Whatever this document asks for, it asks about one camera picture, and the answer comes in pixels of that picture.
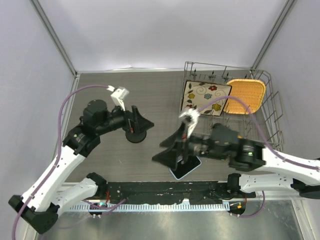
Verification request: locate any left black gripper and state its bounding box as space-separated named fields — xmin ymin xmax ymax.
xmin=97 ymin=100 xmax=154 ymax=135

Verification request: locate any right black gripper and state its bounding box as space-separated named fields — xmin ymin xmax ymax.
xmin=152 ymin=119 xmax=227 ymax=169

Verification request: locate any black phone stand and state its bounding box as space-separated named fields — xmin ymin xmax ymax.
xmin=125 ymin=130 xmax=147 ymax=144

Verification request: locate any blue-cased smartphone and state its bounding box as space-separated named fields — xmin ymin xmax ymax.
xmin=169 ymin=155 xmax=202 ymax=180

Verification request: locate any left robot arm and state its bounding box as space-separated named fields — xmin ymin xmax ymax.
xmin=8 ymin=99 xmax=154 ymax=235

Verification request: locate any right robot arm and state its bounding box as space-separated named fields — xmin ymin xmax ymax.
xmin=151 ymin=123 xmax=320 ymax=200

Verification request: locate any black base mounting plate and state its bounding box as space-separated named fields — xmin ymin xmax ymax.
xmin=95 ymin=181 xmax=256 ymax=205

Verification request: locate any floral square plate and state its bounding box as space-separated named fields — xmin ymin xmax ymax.
xmin=181 ymin=80 xmax=232 ymax=116

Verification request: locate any orange woven basket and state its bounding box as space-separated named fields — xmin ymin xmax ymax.
xmin=224 ymin=79 xmax=266 ymax=115

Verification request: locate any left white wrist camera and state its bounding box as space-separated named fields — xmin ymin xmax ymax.
xmin=107 ymin=85 xmax=130 ymax=111

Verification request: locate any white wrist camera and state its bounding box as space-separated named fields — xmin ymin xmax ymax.
xmin=107 ymin=85 xmax=130 ymax=111
xmin=179 ymin=107 xmax=200 ymax=138

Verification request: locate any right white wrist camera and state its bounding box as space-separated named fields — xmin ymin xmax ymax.
xmin=179 ymin=107 xmax=200 ymax=138

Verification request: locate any grey wire dish rack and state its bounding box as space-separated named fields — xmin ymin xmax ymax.
xmin=181 ymin=61 xmax=284 ymax=152

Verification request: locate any white slotted cable duct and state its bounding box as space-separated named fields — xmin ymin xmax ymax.
xmin=67 ymin=201 xmax=230 ymax=213

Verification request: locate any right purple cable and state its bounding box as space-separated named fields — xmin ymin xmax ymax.
xmin=199 ymin=95 xmax=320 ymax=218

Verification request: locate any left aluminium frame post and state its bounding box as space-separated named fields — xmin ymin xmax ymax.
xmin=29 ymin=0 xmax=77 ymax=77

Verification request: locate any aluminium frame post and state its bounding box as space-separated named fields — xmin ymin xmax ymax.
xmin=251 ymin=0 xmax=297 ymax=69
xmin=29 ymin=0 xmax=77 ymax=77

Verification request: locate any right aluminium frame post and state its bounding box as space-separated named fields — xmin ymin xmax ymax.
xmin=251 ymin=0 xmax=297 ymax=69

